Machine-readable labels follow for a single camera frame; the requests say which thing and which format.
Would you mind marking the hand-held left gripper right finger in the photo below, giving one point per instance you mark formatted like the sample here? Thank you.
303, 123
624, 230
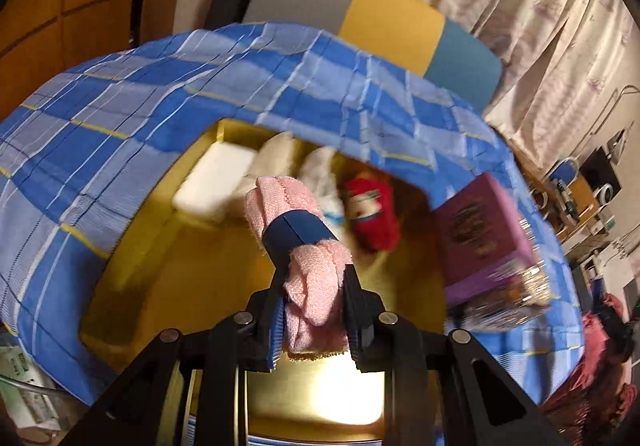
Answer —
354, 321

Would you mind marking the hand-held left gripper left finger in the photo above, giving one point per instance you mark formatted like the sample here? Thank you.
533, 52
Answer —
272, 326

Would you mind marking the pink towel with navy band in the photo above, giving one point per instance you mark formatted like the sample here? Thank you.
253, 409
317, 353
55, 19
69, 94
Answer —
310, 276

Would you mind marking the gold metal tin tray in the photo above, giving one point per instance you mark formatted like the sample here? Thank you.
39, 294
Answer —
200, 271

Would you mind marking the red plush toy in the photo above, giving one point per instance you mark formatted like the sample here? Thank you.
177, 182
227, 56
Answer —
372, 211

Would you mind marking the white sock with blue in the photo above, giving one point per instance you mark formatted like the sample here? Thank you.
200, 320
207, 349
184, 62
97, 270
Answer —
325, 186

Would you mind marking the white pad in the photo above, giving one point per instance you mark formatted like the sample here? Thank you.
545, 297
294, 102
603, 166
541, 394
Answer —
215, 181

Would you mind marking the cream white cloth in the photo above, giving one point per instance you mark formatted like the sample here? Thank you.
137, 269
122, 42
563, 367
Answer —
272, 158

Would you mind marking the ornate silver tissue box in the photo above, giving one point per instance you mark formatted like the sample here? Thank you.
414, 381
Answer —
505, 308

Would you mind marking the purple cardboard box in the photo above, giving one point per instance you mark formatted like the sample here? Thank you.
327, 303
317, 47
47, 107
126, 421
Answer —
480, 236

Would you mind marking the wooden desk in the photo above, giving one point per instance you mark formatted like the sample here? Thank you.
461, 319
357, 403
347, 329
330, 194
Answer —
565, 211

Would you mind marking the red patterned cloth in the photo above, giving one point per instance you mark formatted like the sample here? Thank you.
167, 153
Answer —
595, 366

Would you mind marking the blue plaid tablecloth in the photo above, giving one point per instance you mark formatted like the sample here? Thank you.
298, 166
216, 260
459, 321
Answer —
150, 101

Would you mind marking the green plastic packet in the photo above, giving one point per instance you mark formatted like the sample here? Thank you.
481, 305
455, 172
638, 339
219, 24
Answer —
22, 386

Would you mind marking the small blue chair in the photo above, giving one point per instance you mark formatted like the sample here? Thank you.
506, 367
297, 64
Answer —
564, 172

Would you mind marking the black monitor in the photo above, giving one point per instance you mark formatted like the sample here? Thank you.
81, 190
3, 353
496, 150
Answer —
600, 171

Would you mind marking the grey yellow blue chair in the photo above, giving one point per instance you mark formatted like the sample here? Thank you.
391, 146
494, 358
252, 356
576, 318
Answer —
390, 16

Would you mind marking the white metal pole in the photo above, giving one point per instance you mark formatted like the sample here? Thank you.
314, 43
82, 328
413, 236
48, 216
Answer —
607, 111

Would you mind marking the pale printed curtain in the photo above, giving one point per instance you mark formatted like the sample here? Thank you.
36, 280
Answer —
540, 16

